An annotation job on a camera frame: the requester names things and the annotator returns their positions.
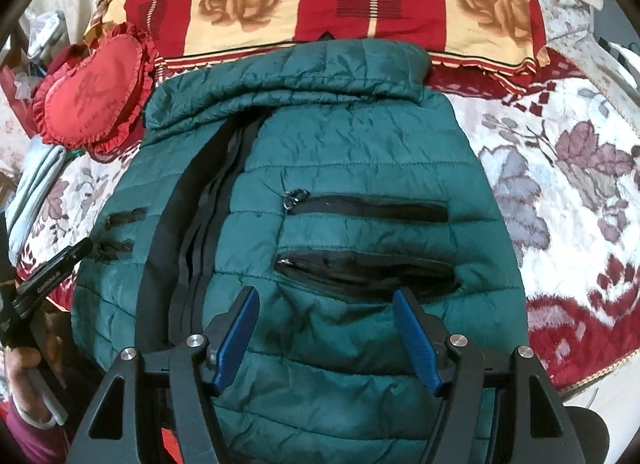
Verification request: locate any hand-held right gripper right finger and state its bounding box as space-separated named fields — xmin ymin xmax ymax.
xmin=392 ymin=288 xmax=586 ymax=464

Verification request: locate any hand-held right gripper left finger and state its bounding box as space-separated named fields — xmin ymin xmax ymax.
xmin=65 ymin=287 xmax=261 ymax=464

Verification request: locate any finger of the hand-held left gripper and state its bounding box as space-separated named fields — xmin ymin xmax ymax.
xmin=12 ymin=238 xmax=95 ymax=315

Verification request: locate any green puffer jacket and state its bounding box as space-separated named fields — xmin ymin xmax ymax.
xmin=70 ymin=39 xmax=531 ymax=464

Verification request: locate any person's left forearm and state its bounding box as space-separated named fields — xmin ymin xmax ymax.
xmin=0 ymin=401 xmax=68 ymax=464

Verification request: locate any person's left hand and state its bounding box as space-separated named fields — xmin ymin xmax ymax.
xmin=4 ymin=345 xmax=49 ymax=413

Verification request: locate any light blue cloth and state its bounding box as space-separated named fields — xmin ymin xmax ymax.
xmin=7 ymin=141 xmax=68 ymax=265

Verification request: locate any red heart-shaped ruffled pillow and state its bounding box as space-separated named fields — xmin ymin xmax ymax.
xmin=32 ymin=22 xmax=161 ymax=155

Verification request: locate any black round object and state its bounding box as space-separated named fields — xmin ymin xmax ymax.
xmin=565 ymin=406 xmax=612 ymax=464

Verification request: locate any floral bed blanket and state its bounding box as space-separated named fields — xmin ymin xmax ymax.
xmin=0 ymin=0 xmax=640 ymax=395

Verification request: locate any dark red garment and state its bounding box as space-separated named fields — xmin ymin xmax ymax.
xmin=42 ymin=42 xmax=96 ymax=78

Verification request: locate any white bracelet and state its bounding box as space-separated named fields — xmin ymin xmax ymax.
xmin=14 ymin=401 xmax=56 ymax=431

